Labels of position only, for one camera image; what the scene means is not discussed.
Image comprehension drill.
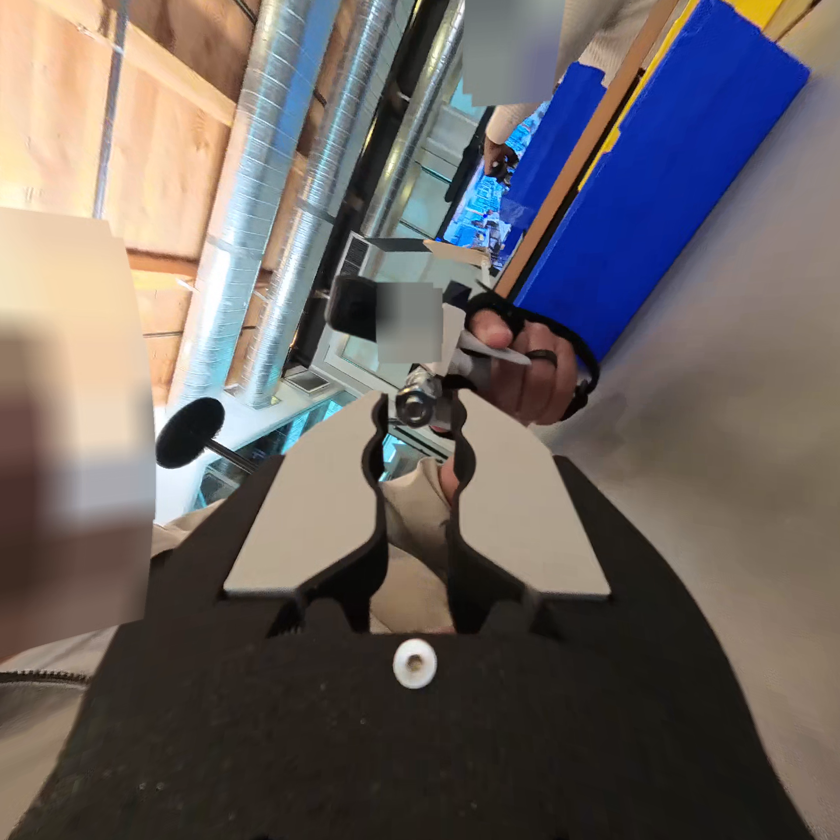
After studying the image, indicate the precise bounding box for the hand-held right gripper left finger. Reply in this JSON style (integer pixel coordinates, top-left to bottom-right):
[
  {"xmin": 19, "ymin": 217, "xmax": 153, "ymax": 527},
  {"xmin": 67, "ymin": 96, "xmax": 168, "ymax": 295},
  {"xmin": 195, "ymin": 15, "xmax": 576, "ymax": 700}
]
[{"xmin": 223, "ymin": 392, "xmax": 389, "ymax": 632}]

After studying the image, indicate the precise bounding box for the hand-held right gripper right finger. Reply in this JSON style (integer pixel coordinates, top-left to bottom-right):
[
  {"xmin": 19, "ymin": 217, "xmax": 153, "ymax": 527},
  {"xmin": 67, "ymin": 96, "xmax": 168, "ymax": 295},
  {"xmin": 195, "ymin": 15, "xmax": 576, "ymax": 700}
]
[{"xmin": 446, "ymin": 388, "xmax": 611, "ymax": 632}]

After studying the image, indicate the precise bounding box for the silver hex nut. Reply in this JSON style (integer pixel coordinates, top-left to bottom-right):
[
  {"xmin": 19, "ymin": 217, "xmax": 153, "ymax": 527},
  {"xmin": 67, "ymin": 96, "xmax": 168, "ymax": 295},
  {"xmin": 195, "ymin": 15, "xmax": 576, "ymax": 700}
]
[{"xmin": 395, "ymin": 387, "xmax": 439, "ymax": 426}]

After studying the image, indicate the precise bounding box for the blue divided plastic bin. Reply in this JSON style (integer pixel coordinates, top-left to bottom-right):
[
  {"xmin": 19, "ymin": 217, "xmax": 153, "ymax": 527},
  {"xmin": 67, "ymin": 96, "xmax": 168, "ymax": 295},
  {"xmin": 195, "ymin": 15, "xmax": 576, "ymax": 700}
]
[{"xmin": 514, "ymin": 0, "xmax": 811, "ymax": 365}]

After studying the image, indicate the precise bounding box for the person's left hand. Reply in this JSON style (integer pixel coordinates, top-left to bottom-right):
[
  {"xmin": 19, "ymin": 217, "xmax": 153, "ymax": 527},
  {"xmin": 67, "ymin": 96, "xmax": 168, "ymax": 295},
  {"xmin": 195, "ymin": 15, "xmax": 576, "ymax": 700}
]
[{"xmin": 469, "ymin": 308, "xmax": 578, "ymax": 426}]

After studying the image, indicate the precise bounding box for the white air vent grille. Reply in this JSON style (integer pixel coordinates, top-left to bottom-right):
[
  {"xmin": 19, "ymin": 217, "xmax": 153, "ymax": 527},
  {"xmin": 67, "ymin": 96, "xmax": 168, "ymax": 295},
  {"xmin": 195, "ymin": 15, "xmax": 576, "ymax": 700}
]
[{"xmin": 338, "ymin": 233, "xmax": 375, "ymax": 283}]

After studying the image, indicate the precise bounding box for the wooden document stand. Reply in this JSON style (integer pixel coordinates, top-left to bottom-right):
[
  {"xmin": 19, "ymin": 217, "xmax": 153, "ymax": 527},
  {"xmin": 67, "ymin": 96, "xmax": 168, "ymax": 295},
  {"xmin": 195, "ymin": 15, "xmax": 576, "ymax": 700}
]
[{"xmin": 423, "ymin": 238, "xmax": 493, "ymax": 277}]

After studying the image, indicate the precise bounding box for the flat screen monitor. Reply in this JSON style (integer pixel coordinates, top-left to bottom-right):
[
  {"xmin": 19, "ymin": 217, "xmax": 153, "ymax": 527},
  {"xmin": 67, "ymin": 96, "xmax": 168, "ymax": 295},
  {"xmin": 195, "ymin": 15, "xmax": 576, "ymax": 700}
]
[{"xmin": 443, "ymin": 98, "xmax": 526, "ymax": 263}]

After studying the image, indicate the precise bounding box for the yellow plastic bin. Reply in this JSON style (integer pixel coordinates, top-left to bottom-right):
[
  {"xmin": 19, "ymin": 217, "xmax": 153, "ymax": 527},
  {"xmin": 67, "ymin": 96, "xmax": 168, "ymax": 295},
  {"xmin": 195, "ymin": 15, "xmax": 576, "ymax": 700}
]
[{"xmin": 577, "ymin": 0, "xmax": 785, "ymax": 191}]

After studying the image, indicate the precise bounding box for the silver ventilation duct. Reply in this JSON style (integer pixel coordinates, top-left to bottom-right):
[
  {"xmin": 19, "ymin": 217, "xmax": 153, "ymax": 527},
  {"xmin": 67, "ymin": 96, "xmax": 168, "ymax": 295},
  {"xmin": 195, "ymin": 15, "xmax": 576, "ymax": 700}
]
[
  {"xmin": 246, "ymin": 0, "xmax": 398, "ymax": 408},
  {"xmin": 174, "ymin": 0, "xmax": 342, "ymax": 408}
]

